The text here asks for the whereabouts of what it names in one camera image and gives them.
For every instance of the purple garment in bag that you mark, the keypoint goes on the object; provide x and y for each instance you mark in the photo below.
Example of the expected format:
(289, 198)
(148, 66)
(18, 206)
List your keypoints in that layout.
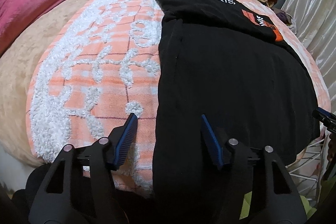
(286, 19)

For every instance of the white wire rack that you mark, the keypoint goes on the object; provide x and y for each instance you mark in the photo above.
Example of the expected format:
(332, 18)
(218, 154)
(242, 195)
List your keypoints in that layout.
(308, 169)

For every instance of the right hand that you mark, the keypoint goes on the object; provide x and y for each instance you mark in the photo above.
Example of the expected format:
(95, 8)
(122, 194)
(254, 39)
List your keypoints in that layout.
(331, 147)

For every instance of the orange white tufted blanket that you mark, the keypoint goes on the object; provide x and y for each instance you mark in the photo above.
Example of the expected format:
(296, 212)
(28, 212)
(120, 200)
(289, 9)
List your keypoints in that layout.
(104, 65)

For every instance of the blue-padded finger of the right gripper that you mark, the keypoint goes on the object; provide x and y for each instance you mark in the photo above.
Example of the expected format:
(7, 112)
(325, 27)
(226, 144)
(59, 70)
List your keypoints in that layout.
(324, 116)

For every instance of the black sweater with orange cuffs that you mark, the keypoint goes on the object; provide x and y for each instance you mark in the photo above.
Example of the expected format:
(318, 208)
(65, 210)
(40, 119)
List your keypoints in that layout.
(223, 62)

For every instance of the beige plush bedspread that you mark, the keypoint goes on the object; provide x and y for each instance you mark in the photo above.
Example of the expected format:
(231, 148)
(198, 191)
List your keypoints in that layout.
(17, 67)

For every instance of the green sleeve forearm right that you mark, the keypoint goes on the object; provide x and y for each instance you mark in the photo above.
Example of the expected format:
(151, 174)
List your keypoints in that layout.
(326, 186)

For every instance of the white satin curtain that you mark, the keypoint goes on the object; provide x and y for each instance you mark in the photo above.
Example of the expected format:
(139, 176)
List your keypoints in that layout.
(315, 22)

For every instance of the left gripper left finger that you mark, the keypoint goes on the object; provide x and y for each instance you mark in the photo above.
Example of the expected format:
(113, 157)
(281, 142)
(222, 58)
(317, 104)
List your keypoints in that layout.
(79, 187)

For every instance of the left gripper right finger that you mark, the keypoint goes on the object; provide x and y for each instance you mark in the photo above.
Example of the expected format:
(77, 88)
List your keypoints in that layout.
(257, 185)

